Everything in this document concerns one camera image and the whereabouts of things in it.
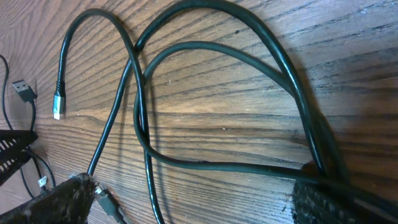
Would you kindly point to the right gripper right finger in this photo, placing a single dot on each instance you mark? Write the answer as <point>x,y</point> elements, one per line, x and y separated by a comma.
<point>339,203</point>

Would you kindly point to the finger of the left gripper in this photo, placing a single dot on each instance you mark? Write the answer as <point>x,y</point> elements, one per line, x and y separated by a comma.
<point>13,142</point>

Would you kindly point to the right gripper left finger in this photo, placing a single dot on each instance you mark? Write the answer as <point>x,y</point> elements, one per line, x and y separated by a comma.
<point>69,202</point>

